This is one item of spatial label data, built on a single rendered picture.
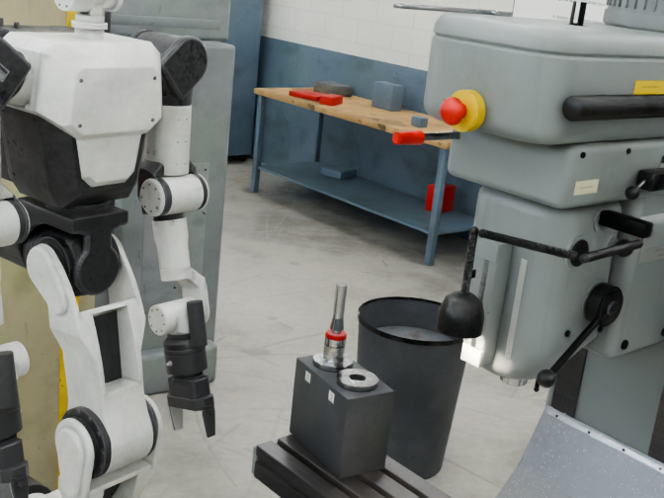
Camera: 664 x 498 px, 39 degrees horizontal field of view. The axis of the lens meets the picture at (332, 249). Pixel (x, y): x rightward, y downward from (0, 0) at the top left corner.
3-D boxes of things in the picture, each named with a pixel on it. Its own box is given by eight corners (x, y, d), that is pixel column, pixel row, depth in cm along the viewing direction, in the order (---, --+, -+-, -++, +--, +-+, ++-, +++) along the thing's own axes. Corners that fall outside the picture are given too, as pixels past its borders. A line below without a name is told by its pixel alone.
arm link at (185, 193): (143, 271, 195) (131, 179, 193) (181, 263, 203) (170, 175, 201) (176, 272, 189) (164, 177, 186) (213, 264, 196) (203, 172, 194)
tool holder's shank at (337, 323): (327, 333, 203) (332, 285, 200) (331, 328, 206) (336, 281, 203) (341, 336, 202) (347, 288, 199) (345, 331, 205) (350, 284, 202)
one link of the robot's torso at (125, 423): (58, 480, 184) (12, 248, 180) (128, 451, 197) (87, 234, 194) (105, 486, 174) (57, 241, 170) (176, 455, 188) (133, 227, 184)
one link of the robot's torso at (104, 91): (-58, 190, 177) (-62, -4, 166) (89, 171, 203) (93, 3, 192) (35, 229, 160) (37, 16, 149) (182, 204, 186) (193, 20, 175)
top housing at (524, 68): (539, 149, 127) (559, 30, 122) (404, 114, 145) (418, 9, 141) (710, 136, 157) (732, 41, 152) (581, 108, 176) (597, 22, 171)
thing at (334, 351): (320, 361, 204) (322, 338, 203) (325, 353, 209) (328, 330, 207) (341, 365, 203) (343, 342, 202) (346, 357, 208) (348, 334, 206)
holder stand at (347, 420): (337, 479, 196) (348, 393, 190) (288, 431, 214) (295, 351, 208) (384, 468, 202) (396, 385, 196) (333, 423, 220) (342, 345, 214)
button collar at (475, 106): (473, 135, 133) (479, 93, 131) (443, 127, 137) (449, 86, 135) (482, 134, 134) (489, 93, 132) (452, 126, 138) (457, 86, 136)
